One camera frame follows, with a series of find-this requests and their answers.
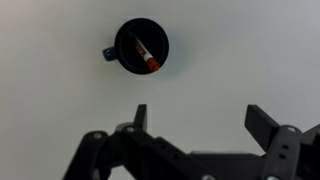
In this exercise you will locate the white marker with orange cap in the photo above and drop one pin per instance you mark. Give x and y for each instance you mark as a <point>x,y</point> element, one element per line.
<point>146,55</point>

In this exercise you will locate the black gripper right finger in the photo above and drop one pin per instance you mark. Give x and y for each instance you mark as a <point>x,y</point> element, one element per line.
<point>263,126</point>

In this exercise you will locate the dark teal mug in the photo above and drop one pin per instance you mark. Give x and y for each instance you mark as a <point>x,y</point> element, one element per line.
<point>128,56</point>

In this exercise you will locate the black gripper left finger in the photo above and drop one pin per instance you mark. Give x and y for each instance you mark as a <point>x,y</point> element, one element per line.
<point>141,116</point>

